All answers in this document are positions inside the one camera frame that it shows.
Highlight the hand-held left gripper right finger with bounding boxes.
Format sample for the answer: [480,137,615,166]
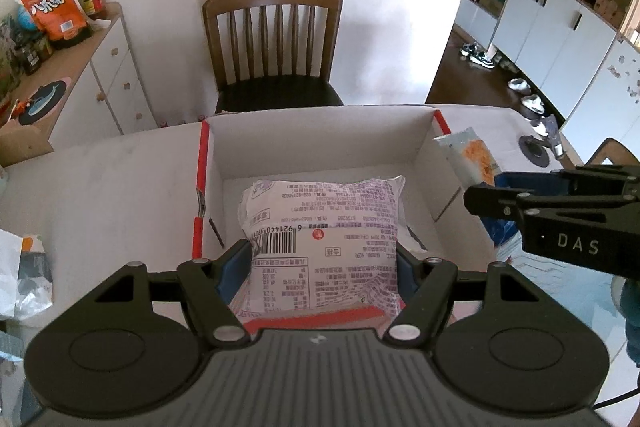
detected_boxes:
[382,248,544,349]

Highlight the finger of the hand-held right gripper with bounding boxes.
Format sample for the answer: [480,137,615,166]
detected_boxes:
[495,166,640,196]
[464,186,640,279]

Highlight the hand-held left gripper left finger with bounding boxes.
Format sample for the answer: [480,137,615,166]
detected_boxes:
[92,239,252,349]

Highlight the white and orange packet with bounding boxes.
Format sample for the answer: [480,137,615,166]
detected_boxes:
[432,127,502,188]

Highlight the purple and white snack packet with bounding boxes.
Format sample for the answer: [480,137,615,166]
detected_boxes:
[235,174,407,323]

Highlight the red and white cardboard box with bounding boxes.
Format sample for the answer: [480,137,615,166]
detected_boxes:
[191,104,498,338]

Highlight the white desktop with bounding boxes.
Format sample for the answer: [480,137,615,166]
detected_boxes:
[0,104,640,427]

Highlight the black round cap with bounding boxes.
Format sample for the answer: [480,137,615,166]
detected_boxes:
[519,134,551,166]

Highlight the blue pouch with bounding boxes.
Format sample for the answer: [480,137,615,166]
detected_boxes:
[482,207,522,249]

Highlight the wooden chair with black seat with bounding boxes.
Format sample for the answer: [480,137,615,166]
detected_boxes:
[582,137,638,168]

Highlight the pair of sneakers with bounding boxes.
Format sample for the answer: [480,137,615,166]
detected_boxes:
[460,43,497,68]

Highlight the white sideboard cabinet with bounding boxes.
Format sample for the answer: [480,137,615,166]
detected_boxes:
[0,2,160,168]

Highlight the plastic bags at left edge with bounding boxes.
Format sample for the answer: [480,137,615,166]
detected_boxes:
[0,227,53,320]

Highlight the dark whale mouse pad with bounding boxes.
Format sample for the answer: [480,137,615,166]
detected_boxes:
[17,77,71,126]

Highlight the dark glass jars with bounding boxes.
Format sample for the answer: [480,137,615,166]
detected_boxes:
[15,34,53,75]

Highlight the red-lid jar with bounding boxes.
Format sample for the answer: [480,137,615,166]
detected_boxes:
[79,0,108,20]

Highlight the orange snack bag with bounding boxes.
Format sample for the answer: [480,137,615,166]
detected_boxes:
[15,0,93,52]

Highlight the white wall cupboard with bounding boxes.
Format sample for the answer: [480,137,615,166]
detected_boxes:
[462,0,640,148]

